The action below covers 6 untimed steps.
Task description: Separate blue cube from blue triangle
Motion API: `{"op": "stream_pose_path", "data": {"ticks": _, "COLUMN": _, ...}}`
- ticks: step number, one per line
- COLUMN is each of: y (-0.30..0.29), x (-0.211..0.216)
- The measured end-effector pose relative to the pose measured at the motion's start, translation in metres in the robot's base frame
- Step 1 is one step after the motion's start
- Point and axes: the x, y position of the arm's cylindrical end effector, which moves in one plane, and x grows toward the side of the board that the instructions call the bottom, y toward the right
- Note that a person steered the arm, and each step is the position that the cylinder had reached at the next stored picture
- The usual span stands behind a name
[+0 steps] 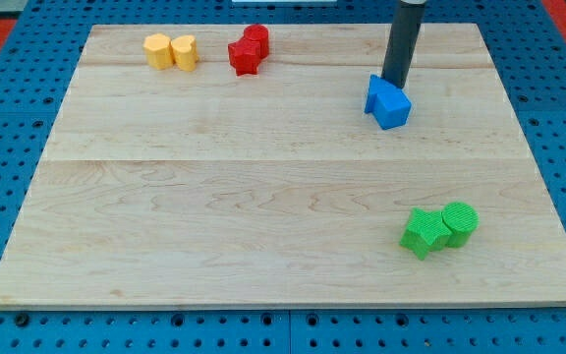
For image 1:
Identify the blue cube block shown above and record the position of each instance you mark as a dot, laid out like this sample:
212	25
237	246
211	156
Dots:
391	109

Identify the blue triangle block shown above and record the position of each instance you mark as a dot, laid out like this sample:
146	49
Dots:
375	91

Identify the light wooden board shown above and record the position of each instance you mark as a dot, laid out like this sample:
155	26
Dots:
174	190

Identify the red star block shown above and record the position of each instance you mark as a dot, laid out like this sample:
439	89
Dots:
244	56

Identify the red cylinder block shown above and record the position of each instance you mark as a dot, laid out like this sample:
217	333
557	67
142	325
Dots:
259	34

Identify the green star block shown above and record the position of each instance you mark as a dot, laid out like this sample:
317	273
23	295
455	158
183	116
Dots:
425	232

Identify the yellow heart block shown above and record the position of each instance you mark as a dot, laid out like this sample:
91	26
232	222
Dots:
185	52

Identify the yellow hexagon block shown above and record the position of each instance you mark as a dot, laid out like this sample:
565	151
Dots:
158	51

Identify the green cylinder block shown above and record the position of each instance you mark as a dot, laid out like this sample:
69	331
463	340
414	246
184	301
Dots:
462	220

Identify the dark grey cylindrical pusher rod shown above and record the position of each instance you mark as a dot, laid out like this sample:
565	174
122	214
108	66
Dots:
404	32

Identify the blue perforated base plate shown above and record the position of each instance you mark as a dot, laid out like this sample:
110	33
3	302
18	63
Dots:
40	44

